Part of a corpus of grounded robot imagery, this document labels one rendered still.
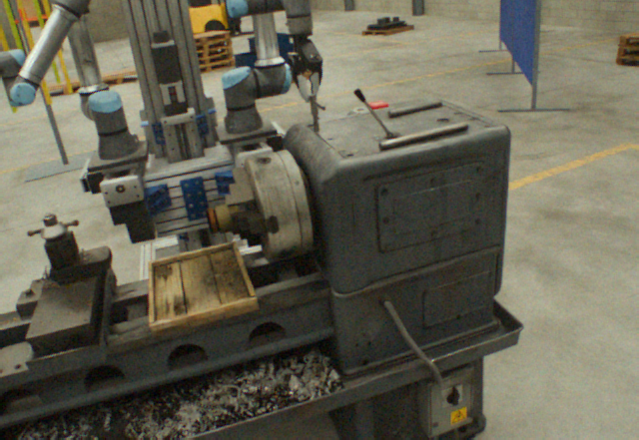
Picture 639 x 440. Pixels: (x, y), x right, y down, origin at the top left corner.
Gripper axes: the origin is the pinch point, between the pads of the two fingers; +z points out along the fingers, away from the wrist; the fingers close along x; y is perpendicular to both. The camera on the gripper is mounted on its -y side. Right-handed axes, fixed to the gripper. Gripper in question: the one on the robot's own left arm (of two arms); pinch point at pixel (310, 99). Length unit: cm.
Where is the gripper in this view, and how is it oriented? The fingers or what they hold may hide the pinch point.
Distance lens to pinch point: 155.7
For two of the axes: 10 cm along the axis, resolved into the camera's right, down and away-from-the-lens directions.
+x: -9.5, 2.2, -2.4
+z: 1.0, 9.0, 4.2
